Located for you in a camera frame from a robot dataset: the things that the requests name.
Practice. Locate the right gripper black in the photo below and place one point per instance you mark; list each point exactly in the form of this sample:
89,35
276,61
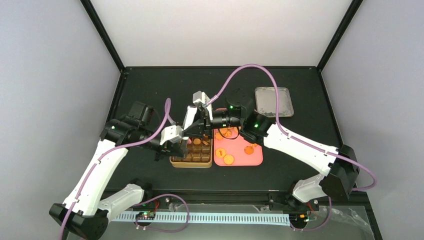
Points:
202,122

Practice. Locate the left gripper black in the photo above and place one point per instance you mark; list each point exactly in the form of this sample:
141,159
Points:
168,148

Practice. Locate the gold cookie tin box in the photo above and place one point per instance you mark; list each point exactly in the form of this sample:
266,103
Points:
199,153

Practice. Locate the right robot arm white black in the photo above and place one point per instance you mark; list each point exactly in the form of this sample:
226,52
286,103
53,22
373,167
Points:
337,169

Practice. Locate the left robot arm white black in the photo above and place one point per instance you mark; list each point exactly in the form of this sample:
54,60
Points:
84,212

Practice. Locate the pink plastic tray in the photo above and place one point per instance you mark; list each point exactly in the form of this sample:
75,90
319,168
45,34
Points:
227,140

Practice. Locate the round golden cookie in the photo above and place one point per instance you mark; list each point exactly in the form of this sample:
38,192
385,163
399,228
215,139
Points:
228,159

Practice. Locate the silver tin lid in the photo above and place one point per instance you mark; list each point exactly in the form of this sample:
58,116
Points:
265,98

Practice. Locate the left circuit board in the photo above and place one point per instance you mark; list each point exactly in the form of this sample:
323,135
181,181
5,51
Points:
145,216

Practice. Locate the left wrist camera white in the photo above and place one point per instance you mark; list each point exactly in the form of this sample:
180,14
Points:
173,134

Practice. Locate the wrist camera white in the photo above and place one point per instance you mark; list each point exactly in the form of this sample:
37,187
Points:
173,134
201,101

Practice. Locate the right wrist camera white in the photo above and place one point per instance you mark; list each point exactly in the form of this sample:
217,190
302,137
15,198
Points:
201,101

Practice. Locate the white slotted cable duct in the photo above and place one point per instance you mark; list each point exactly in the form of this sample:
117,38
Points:
277,219

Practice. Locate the black front rail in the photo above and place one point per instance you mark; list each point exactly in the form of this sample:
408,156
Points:
275,198

